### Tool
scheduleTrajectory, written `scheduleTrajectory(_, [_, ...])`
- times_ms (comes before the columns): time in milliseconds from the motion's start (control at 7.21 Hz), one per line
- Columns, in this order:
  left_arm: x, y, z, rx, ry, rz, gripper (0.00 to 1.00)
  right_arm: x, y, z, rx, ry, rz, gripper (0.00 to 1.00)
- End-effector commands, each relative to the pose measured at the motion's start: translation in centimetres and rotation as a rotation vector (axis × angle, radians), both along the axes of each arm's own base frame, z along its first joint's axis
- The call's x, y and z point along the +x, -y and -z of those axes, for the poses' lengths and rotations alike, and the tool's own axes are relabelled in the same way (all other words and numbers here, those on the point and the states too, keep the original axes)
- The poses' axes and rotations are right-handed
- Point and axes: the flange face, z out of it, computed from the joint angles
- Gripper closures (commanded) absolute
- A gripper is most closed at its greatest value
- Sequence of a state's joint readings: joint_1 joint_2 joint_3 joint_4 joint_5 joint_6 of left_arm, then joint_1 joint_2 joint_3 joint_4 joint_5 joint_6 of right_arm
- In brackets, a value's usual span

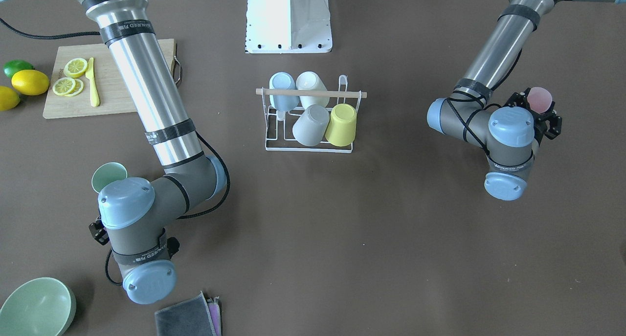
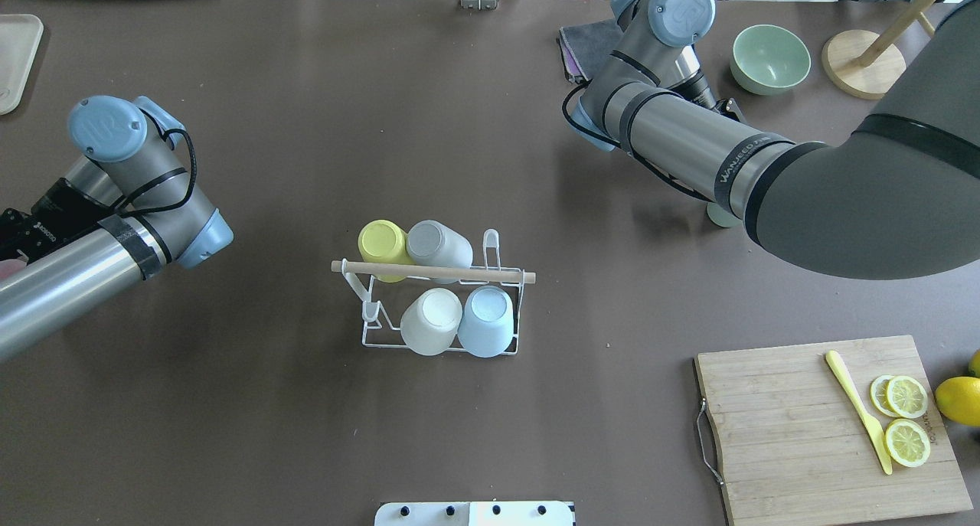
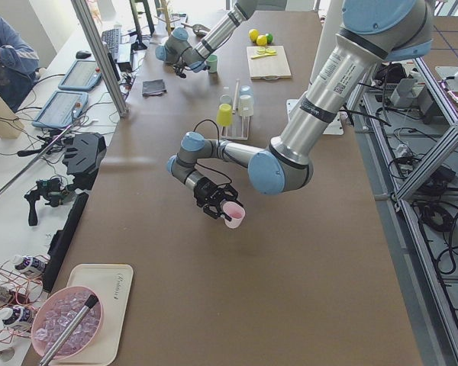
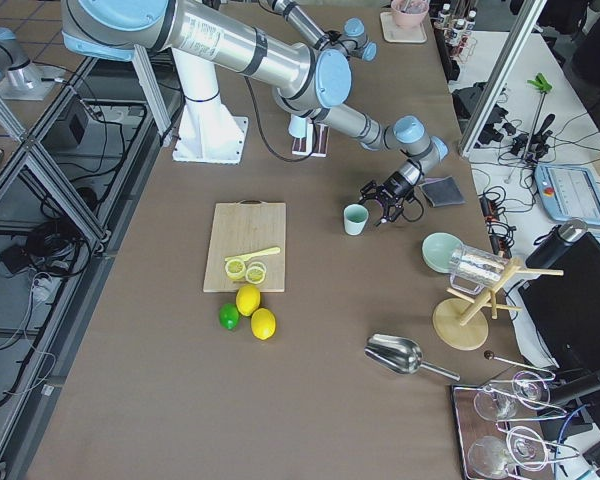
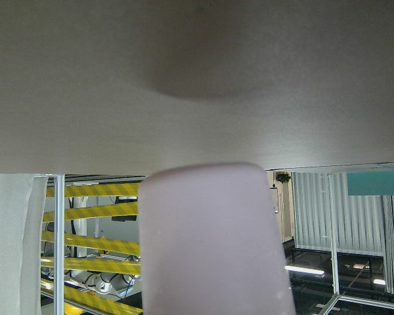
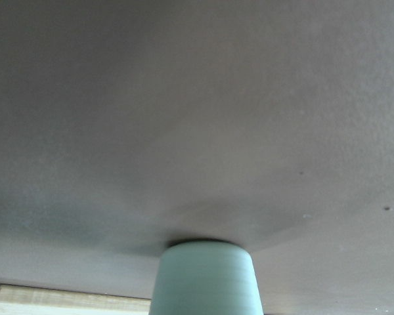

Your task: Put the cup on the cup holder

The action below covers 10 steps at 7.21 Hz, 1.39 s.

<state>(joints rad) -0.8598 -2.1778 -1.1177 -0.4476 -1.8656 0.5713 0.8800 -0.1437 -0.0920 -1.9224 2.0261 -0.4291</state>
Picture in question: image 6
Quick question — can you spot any green cup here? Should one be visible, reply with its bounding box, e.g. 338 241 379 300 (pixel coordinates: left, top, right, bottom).
149 241 263 314

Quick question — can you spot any wooden cutting board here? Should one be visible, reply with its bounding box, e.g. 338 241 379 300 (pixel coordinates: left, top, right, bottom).
0 284 150 314

